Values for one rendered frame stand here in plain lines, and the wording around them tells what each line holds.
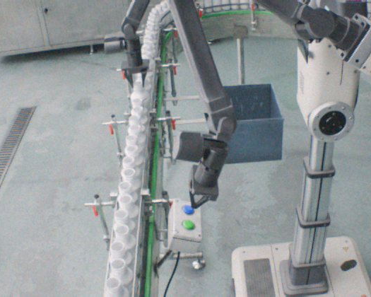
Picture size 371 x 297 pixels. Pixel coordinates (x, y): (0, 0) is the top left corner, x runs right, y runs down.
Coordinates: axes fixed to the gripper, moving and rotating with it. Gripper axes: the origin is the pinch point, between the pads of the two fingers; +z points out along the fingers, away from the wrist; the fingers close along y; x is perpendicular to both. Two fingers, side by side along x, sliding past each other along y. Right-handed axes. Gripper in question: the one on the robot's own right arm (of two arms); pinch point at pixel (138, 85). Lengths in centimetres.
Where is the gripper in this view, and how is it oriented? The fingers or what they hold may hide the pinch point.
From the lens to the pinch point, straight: 180.0
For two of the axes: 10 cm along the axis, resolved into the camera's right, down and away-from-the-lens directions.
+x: 0.0, 5.7, -8.2
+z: 0.8, 8.2, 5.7
